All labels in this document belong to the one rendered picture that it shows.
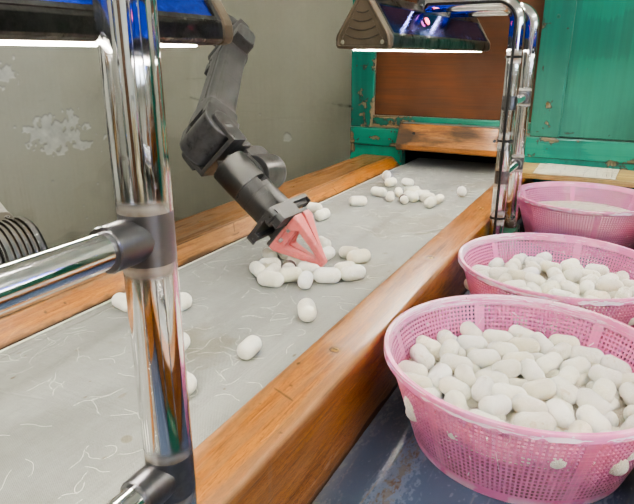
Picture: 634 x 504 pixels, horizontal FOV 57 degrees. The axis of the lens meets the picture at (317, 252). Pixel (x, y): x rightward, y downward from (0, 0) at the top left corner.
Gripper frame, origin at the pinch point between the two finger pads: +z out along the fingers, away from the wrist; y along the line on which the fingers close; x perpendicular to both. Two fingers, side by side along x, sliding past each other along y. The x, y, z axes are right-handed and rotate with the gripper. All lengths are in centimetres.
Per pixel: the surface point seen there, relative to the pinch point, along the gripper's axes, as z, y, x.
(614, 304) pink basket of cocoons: 28.6, 0.8, -24.1
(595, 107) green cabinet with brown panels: 11, 87, -30
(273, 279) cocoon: -1.6, -8.7, 1.6
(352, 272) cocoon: 4.6, -1.7, -3.5
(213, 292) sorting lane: -5.7, -13.2, 6.8
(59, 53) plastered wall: -179, 128, 107
